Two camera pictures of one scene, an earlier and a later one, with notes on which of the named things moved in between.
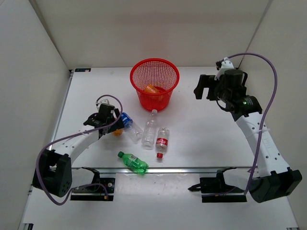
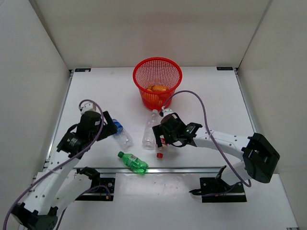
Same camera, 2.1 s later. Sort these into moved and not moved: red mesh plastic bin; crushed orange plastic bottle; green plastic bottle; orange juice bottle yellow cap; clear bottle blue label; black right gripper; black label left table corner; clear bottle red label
Moved: orange juice bottle yellow cap; black right gripper; clear bottle blue label; crushed orange plastic bottle
Not moved: red mesh plastic bin; black label left table corner; green plastic bottle; clear bottle red label
